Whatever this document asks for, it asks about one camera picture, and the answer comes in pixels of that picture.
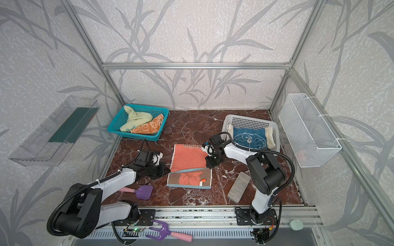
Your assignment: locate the coral brown bear towel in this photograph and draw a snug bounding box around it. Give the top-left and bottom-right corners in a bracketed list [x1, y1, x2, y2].
[167, 144, 212, 190]

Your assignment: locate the orange patterned towel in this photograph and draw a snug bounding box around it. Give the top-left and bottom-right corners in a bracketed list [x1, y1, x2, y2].
[131, 114, 164, 135]

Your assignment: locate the blue cream Doraemon towel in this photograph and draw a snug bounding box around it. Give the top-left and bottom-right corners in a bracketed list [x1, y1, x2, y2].
[227, 125, 276, 149]

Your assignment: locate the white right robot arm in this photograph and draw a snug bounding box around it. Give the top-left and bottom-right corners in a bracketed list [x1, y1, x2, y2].
[201, 132, 295, 221]

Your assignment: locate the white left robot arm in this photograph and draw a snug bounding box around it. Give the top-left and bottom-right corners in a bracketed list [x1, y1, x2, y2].
[46, 150, 170, 239]

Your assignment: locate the white plastic basket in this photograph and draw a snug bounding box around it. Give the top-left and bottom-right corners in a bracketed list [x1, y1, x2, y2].
[221, 114, 281, 153]

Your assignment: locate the grey stone block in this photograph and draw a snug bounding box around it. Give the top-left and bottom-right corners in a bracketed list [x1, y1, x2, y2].
[227, 172, 251, 204]

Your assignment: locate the light green cloth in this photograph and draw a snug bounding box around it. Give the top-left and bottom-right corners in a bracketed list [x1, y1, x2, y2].
[120, 106, 153, 132]

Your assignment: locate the teal plastic basket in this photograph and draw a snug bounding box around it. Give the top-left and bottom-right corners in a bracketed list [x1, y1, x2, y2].
[107, 104, 169, 141]

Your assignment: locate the mint green round object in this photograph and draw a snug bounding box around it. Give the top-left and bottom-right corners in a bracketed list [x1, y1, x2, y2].
[289, 219, 304, 231]

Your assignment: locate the purple toy shovel pink handle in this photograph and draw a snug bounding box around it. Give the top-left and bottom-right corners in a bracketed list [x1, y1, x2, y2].
[120, 185, 153, 200]

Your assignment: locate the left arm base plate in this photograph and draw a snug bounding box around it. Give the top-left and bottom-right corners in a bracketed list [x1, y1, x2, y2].
[114, 209, 156, 239]

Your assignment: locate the purple toy rake pink handle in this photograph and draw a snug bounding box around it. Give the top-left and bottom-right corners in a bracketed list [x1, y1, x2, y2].
[146, 219, 193, 243]

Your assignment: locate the aluminium frame profile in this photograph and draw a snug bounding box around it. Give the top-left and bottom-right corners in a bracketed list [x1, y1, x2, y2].
[60, 1, 394, 230]

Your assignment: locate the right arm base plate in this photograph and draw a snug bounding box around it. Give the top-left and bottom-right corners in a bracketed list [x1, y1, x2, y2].
[235, 207, 278, 227]

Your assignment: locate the white wire mesh basket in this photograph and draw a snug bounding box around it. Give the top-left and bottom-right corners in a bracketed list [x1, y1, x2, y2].
[279, 93, 342, 168]

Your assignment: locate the clear plastic wall shelf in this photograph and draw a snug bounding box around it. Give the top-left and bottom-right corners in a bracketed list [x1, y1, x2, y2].
[9, 96, 100, 167]

